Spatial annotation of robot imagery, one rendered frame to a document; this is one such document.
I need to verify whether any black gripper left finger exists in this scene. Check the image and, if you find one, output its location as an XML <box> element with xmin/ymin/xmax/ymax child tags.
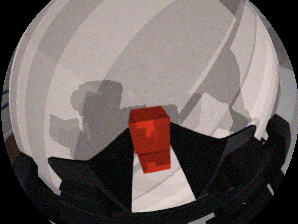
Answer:
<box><xmin>48</xmin><ymin>128</ymin><xmax>134</xmax><ymax>213</ymax></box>

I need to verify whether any red cube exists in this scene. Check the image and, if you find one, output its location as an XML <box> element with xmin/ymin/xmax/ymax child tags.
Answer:
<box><xmin>138</xmin><ymin>148</ymin><xmax>172</xmax><ymax>175</ymax></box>
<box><xmin>128</xmin><ymin>107</ymin><xmax>170</xmax><ymax>155</ymax></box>

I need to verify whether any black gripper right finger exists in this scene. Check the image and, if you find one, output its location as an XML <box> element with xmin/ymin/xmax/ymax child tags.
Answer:
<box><xmin>169</xmin><ymin>121</ymin><xmax>257</xmax><ymax>200</ymax></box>

